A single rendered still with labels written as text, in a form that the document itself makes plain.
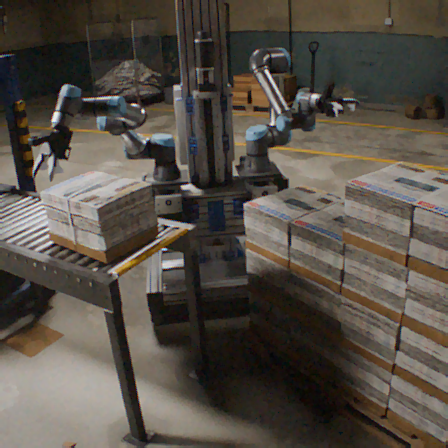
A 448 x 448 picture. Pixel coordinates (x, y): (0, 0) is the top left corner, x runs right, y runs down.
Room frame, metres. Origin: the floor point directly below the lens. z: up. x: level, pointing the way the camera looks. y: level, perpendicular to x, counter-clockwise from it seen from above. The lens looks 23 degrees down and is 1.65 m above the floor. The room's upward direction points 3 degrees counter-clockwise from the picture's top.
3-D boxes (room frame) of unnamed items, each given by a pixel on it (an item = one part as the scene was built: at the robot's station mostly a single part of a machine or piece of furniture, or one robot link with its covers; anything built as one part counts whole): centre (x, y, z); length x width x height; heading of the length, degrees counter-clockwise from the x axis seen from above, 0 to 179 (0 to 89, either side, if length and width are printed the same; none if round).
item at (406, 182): (1.66, -0.67, 1.06); 0.37 x 0.29 x 0.01; 126
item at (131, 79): (10.02, 1.72, 0.85); 1.21 x 0.83 x 1.71; 57
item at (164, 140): (2.61, 0.30, 0.98); 0.13 x 0.12 x 0.14; 81
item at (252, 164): (2.66, -0.20, 0.87); 0.15 x 0.15 x 0.10
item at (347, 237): (1.66, -0.67, 0.86); 0.38 x 0.29 x 0.04; 126
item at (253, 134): (2.66, -0.21, 0.98); 0.13 x 0.12 x 0.14; 121
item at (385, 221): (1.66, -0.67, 0.95); 0.38 x 0.29 x 0.23; 126
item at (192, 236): (2.32, 0.69, 0.74); 1.34 x 0.05 x 0.12; 57
